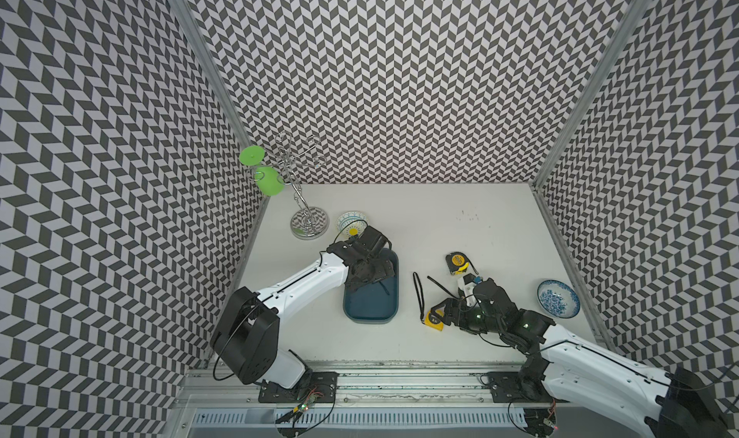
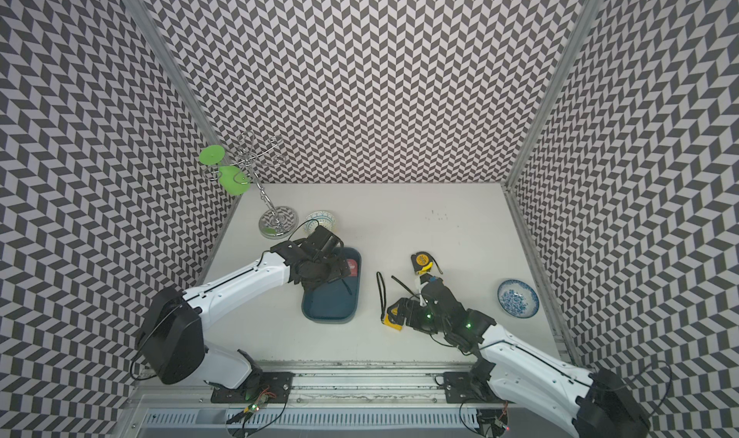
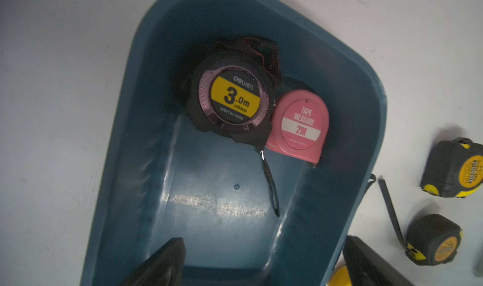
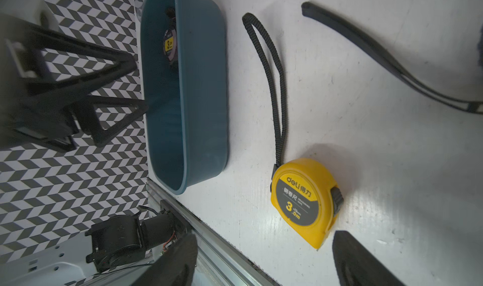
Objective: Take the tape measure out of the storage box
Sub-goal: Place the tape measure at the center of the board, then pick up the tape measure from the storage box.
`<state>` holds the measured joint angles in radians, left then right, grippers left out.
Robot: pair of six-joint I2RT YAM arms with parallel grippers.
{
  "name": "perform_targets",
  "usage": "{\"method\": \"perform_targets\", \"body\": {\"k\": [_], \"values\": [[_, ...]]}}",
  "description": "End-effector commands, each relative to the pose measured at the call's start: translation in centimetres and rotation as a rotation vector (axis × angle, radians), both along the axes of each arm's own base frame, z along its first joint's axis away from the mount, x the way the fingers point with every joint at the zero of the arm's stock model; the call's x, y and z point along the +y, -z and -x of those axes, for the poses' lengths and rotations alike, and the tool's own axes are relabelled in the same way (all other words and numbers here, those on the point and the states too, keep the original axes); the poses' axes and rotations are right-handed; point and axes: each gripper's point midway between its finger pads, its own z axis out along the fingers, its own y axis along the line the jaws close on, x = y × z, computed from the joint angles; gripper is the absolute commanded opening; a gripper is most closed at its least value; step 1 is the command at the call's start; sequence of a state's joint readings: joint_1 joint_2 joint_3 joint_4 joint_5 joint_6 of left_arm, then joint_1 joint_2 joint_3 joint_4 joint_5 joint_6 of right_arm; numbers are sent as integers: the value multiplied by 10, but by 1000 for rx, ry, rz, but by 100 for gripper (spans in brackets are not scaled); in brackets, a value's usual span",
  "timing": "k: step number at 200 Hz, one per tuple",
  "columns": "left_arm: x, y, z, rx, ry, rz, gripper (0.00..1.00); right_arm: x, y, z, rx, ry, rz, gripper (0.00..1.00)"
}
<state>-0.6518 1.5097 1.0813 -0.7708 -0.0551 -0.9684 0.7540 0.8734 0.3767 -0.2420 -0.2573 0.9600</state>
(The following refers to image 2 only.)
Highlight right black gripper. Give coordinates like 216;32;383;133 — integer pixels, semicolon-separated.
387;298;450;334

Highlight teal plastic storage box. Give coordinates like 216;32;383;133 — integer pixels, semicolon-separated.
301;247;362;324

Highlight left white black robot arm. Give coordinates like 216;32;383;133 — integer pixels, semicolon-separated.
134;226;350;390

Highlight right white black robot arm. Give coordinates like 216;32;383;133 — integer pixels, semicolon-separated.
381;274;650;437

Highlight pink tape measure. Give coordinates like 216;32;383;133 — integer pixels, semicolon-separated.
346;259;359;278

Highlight yellow patterned small bowl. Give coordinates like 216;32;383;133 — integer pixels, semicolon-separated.
303;210;336;235

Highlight green cup lower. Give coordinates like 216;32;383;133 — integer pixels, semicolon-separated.
219;166;251;197

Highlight green cup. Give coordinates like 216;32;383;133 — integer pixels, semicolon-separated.
198;145;226;167
219;166;251;197

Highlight blue white patterned plate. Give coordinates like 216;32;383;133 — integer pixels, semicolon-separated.
498;279;540;319

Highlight green cup upper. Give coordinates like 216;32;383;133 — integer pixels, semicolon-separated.
198;145;226;167

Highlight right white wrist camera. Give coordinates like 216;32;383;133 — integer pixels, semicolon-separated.
416;272;436;307

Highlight aluminium front rail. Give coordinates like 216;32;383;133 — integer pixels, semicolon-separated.
126;360;533;408

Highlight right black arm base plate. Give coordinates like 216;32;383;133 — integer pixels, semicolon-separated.
441;372;502;405

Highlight chrome wire cup stand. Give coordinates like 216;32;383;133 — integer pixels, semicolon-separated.
203;136;298;240

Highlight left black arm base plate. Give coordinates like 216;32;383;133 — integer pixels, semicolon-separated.
210;372;294;405

